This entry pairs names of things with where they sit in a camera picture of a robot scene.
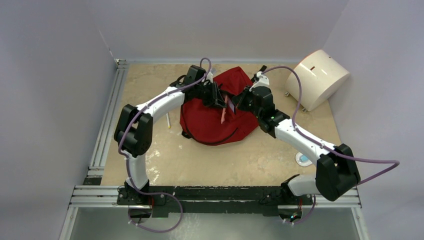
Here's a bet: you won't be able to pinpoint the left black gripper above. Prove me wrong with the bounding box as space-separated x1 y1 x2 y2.
194 80 227 109

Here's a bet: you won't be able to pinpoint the red backpack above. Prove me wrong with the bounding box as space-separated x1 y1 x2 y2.
179 66 259 146

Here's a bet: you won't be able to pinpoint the yellow pen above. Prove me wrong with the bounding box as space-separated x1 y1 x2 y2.
166 112 172 129

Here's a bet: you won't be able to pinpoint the orange pencil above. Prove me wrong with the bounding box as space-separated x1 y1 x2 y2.
220 95 228 124

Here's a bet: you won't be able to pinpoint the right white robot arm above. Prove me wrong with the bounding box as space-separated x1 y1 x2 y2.
231 86 361 204

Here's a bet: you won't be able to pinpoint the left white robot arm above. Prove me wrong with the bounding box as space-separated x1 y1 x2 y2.
113 65 214 205

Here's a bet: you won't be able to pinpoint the cream round lunch box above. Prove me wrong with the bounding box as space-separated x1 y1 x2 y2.
284 49 351 112

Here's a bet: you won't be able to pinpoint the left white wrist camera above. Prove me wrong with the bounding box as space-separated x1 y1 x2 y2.
206 67 217 83

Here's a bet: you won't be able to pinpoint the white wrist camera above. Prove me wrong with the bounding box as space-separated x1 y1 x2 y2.
206 67 217 83
249 71 270 92

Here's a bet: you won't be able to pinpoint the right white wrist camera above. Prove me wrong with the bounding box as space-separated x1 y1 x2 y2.
249 71 270 92

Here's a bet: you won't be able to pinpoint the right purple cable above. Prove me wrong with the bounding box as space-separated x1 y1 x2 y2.
261 65 401 226

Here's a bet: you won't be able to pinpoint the purple cable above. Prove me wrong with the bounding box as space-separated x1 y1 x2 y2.
261 65 401 226
117 57 213 233

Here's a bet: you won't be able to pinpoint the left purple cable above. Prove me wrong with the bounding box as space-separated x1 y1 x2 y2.
117 57 213 233

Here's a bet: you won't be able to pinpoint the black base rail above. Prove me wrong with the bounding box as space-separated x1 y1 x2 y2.
116 184 313 218

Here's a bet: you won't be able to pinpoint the aluminium frame rails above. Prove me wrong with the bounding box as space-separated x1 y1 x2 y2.
60 60 369 240

